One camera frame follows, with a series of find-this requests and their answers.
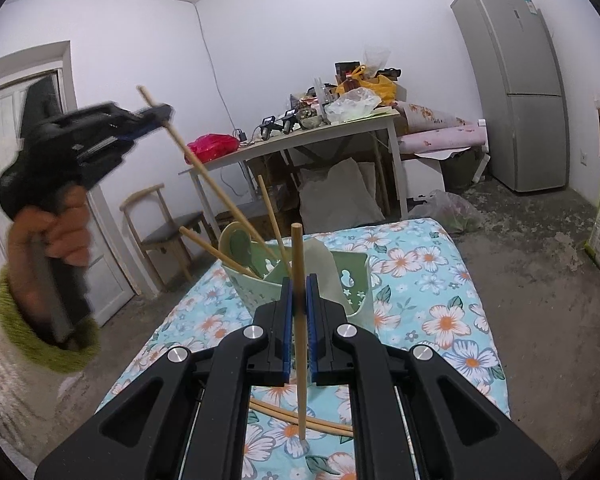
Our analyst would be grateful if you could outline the yellow plastic bag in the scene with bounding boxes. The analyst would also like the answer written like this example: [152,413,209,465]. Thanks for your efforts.
[335,64,399,107]

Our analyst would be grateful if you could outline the translucent bag of vegetables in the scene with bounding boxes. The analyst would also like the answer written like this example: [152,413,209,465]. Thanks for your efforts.
[409,189,482,234]

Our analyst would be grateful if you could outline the green plastic utensil holder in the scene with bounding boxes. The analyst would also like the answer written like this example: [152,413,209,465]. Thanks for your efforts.
[217,220,371,334]

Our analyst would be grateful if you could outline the wooden chopstick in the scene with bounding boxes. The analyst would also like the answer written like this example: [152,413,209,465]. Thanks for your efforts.
[257,175,294,272]
[252,399,355,432]
[250,404,355,437]
[290,222,309,442]
[137,85,284,267]
[179,226,264,281]

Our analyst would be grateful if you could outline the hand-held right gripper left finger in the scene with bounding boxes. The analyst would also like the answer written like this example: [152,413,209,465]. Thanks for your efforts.
[35,279,294,480]

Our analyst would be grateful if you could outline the person's left hand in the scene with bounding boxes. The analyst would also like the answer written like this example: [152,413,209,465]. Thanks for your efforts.
[7,186,92,324]

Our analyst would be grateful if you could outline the grey refrigerator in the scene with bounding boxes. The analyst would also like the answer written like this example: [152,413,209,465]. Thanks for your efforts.
[450,0,570,194]

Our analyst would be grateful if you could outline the wooden chair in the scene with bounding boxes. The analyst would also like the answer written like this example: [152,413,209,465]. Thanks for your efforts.
[119,183,209,294]

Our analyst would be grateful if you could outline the floral blue tablecloth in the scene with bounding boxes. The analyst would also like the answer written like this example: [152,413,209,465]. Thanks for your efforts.
[95,217,511,480]

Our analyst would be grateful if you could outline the white table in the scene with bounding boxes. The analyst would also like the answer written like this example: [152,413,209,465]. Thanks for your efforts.
[177,109,411,242]

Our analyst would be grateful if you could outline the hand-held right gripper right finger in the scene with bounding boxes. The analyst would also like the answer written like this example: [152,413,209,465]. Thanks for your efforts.
[306,274,562,480]

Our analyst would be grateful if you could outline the pink floral roll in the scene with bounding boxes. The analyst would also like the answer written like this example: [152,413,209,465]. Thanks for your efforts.
[396,127,489,155]
[393,100,467,132]

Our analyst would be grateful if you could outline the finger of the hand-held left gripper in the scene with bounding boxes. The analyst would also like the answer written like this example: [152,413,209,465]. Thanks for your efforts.
[132,103,174,120]
[121,117,167,143]

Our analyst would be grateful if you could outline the white door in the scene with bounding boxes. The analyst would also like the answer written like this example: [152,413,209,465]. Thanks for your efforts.
[0,40,139,347]

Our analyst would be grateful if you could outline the red plastic bag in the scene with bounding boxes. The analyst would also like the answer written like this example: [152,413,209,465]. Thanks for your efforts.
[185,133,241,164]

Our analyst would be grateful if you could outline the grey fabric sack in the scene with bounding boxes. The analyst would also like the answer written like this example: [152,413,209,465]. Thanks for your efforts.
[297,157,387,234]

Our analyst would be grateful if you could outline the black wall cable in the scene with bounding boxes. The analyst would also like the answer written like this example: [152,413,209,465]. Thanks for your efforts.
[196,6,242,137]

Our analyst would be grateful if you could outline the clear plastic bag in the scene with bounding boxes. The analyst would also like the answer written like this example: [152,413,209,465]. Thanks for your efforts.
[324,87,382,124]

